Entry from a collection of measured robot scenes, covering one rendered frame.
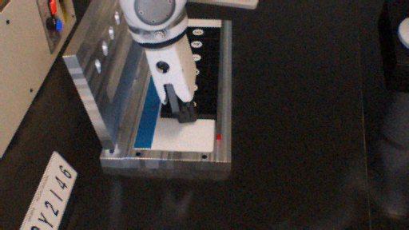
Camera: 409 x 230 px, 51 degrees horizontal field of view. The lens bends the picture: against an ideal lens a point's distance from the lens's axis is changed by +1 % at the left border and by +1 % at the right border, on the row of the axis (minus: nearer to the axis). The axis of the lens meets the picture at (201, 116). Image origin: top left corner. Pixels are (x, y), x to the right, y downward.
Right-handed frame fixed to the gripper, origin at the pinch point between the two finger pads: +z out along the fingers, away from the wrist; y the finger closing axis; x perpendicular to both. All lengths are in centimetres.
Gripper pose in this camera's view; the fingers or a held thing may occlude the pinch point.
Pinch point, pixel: (185, 110)
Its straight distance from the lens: 71.4
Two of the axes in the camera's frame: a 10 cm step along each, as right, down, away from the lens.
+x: -9.8, 1.2, 1.8
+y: 0.5, -6.7, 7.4
